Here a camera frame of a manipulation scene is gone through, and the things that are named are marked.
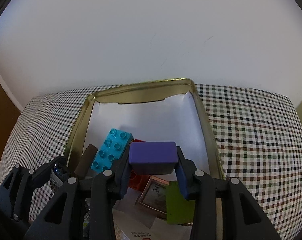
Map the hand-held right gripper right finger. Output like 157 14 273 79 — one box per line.
175 146 280 240

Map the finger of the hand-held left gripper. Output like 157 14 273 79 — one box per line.
0 164 36 223
32 156 66 188

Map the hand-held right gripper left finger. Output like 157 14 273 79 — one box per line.
23 151 131 240

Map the red building block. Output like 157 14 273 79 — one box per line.
127 138 151 190

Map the green building block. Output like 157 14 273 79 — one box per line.
165 181 197 224

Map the copper framed mirror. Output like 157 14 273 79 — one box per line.
135 176 170 220

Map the blue building block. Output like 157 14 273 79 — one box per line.
90 128 134 173

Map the purple cube box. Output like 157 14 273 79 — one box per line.
128 141 178 175

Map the brown folding comb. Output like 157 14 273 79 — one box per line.
74 144 98 178

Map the gold metal tin box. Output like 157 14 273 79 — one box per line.
62 77 226 240

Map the white paper liner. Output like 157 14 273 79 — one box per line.
84 91 212 180

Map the brown wooden door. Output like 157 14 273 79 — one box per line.
0 62 24 169

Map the checked tablecloth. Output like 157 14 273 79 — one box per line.
0 84 302 240

